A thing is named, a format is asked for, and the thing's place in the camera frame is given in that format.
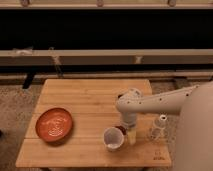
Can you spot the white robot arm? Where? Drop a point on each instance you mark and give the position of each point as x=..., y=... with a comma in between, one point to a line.
x=194, y=106

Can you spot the white cup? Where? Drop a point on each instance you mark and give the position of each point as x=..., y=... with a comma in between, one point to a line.
x=113, y=138

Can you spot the clear plastic bottle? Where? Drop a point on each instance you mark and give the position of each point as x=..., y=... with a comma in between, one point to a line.
x=158, y=126

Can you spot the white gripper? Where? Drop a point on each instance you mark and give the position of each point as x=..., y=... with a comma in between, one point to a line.
x=128, y=121

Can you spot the orange ceramic bowl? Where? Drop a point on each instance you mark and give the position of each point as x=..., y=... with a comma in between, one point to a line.
x=54, y=125

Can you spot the wooden table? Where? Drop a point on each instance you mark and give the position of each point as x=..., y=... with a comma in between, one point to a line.
x=91, y=103

